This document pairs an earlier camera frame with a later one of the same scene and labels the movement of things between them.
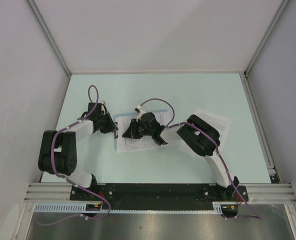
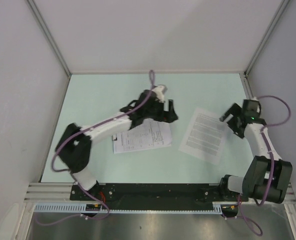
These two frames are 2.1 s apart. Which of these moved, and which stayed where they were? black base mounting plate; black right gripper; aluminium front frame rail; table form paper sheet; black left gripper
Moved: black right gripper; black left gripper
Stayed: aluminium front frame rail; table form paper sheet; black base mounting plate
